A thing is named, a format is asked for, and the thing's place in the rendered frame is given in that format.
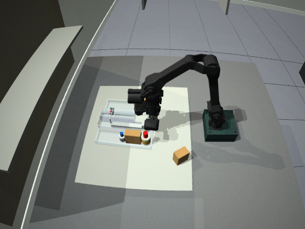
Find white jar with blue lid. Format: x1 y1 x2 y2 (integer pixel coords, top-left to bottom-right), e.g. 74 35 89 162
119 132 125 143

